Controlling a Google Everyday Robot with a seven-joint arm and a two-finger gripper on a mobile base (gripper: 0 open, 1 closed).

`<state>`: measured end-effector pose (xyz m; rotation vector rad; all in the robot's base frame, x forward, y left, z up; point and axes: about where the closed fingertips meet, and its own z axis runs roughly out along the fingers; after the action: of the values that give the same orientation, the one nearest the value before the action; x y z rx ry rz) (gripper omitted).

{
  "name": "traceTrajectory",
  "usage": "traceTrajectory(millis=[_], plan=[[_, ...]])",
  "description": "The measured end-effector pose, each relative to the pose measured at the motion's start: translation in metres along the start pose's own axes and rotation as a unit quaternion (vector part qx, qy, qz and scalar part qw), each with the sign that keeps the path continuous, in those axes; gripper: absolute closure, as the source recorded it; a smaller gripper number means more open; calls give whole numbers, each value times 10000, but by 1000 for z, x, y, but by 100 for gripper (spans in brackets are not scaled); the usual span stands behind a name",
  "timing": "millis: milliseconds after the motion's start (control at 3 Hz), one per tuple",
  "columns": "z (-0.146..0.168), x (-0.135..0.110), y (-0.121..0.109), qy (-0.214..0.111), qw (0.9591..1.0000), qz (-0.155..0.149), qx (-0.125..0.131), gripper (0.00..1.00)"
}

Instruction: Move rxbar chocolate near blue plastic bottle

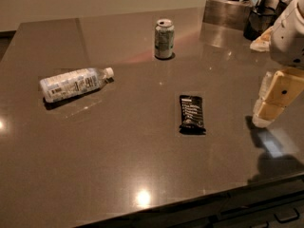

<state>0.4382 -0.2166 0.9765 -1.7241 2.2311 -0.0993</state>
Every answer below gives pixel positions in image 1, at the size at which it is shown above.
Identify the green white soda can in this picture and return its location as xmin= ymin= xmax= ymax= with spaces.
xmin=154 ymin=18 xmax=175 ymax=59

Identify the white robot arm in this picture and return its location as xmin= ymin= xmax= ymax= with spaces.
xmin=252 ymin=0 xmax=304 ymax=128

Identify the black mesh cup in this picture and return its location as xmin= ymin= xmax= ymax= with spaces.
xmin=243 ymin=6 xmax=276 ymax=41

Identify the black rxbar chocolate bar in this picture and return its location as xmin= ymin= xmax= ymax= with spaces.
xmin=180 ymin=95 xmax=206 ymax=135

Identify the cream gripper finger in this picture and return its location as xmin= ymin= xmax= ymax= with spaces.
xmin=258 ymin=71 xmax=274 ymax=99
xmin=252 ymin=67 xmax=304 ymax=128

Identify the white crumpled napkin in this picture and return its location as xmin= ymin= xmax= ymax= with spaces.
xmin=250 ymin=27 xmax=273 ymax=52

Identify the clear plastic water bottle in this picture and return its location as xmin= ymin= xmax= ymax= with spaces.
xmin=40 ymin=67 xmax=114 ymax=104

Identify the black drawer handle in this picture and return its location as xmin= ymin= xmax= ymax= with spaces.
xmin=275 ymin=208 xmax=300 ymax=224

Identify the steel snack dispenser base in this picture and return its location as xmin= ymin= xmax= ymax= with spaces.
xmin=202 ymin=0 xmax=252 ymax=30

